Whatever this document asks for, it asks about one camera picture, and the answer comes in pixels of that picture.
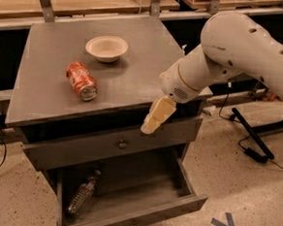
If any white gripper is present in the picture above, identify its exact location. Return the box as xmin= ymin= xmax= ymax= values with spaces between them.
xmin=141 ymin=61 xmax=200 ymax=135

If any clear plastic water bottle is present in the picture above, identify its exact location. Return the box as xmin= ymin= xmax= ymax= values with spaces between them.
xmin=66 ymin=170 xmax=102 ymax=216

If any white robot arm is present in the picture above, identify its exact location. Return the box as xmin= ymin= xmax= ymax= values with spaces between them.
xmin=141 ymin=12 xmax=283 ymax=134

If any open grey middle drawer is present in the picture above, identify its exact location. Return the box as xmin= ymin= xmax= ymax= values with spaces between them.
xmin=57 ymin=147 xmax=207 ymax=226

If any closed grey top drawer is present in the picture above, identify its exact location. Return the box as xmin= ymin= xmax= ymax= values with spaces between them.
xmin=23 ymin=116 xmax=203 ymax=171

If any orange soda can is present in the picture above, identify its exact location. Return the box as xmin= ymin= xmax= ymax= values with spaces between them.
xmin=66 ymin=62 xmax=98 ymax=102

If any white paper bowl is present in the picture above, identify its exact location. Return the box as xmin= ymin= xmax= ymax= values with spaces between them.
xmin=85 ymin=36 xmax=129 ymax=63

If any orange bottles group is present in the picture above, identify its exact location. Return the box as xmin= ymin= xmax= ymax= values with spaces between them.
xmin=261 ymin=92 xmax=278 ymax=102

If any wooden background table right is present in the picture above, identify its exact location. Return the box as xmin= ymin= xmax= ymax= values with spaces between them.
xmin=177 ymin=0 xmax=283 ymax=15

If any wooden background table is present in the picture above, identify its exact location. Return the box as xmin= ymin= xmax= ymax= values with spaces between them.
xmin=177 ymin=0 xmax=283 ymax=15
xmin=0 ymin=0 xmax=150 ymax=18

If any black stand leg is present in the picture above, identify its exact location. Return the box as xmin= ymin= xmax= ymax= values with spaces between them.
xmin=230 ymin=108 xmax=283 ymax=163

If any wooden background table left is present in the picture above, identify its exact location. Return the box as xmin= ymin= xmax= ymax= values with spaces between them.
xmin=0 ymin=0 xmax=150 ymax=18

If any black floor cable right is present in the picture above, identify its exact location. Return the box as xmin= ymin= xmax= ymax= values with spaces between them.
xmin=213 ymin=79 xmax=283 ymax=173

